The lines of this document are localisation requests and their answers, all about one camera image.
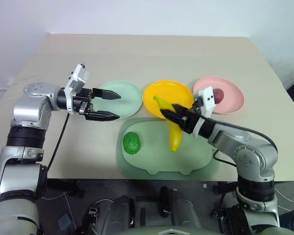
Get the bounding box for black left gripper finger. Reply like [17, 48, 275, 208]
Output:
[92, 88, 122, 101]
[84, 110, 121, 122]

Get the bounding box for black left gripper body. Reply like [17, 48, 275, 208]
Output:
[72, 87, 94, 120]

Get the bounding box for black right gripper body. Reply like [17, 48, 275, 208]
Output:
[180, 97, 203, 135]

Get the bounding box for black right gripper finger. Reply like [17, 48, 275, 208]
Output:
[172, 103, 187, 115]
[159, 109, 186, 128]

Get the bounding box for yellow toy banana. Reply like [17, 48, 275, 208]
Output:
[153, 95, 183, 153]

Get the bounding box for yellow plate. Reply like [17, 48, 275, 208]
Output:
[143, 80, 195, 119]

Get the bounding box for pale green plate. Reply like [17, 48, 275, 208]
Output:
[92, 80, 143, 120]

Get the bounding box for pink plate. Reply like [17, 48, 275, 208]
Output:
[193, 76, 245, 115]

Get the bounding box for dark red toy plum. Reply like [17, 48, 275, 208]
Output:
[212, 88, 224, 105]

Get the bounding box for green toy avocado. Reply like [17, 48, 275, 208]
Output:
[122, 132, 142, 155]

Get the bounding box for pale green tray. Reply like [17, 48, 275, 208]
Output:
[116, 117, 221, 177]

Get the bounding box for dark grey rounded shape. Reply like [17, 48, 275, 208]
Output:
[171, 190, 202, 230]
[104, 195, 136, 232]

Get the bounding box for small black floor device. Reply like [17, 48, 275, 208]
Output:
[87, 207, 99, 227]

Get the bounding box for grey square floor pad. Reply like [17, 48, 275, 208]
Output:
[57, 213, 74, 230]

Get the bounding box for blue cloth object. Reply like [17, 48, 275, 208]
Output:
[278, 207, 294, 235]

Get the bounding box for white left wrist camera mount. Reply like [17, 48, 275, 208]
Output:
[63, 64, 91, 115]

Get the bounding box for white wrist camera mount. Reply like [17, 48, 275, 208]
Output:
[63, 64, 91, 115]
[192, 86, 217, 137]

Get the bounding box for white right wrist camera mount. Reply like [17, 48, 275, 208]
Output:
[192, 86, 217, 137]

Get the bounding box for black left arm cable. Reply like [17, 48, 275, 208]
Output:
[46, 113, 71, 172]

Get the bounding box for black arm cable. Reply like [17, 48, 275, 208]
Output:
[212, 121, 279, 167]
[46, 113, 71, 172]

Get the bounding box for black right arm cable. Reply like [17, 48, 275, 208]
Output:
[212, 121, 279, 167]

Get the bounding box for black rounded post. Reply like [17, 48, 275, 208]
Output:
[159, 186, 172, 218]

